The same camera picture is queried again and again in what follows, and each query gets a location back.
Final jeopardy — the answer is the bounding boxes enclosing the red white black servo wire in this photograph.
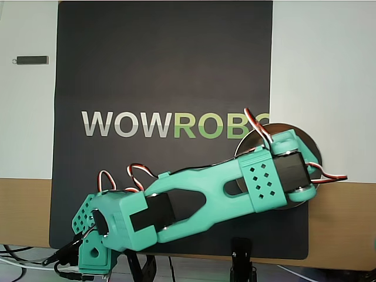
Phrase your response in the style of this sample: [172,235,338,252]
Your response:
[96,169,119,193]
[243,108,274,145]
[305,162,348,183]

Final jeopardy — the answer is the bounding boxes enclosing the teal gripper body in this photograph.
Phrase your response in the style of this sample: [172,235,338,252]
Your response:
[294,131,320,177]

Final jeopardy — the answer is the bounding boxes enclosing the white paper sheet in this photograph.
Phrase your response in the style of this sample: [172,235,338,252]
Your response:
[269,0,376,184]
[0,0,59,180]

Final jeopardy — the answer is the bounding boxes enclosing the metal bowl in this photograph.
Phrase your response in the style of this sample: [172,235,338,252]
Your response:
[234,122,323,210]

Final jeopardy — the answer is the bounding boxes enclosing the black WOWROBO mat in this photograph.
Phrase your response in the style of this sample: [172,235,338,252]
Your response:
[49,1,309,261]

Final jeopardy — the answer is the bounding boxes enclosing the black USB stick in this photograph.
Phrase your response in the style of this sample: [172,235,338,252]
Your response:
[12,55,50,66]

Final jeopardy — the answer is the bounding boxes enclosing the black camera stand with springs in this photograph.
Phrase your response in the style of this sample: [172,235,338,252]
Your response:
[230,237,259,282]

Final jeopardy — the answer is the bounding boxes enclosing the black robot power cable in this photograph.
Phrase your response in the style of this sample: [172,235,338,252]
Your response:
[53,261,95,281]

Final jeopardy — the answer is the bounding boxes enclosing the black floor cable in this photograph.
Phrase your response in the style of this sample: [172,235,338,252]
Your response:
[0,243,33,261]

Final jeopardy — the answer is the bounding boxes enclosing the white floor cable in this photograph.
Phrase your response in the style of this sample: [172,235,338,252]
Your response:
[0,256,55,282]

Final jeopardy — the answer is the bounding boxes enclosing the black table clamp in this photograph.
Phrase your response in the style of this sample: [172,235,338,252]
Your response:
[42,236,83,267]
[125,251,158,282]

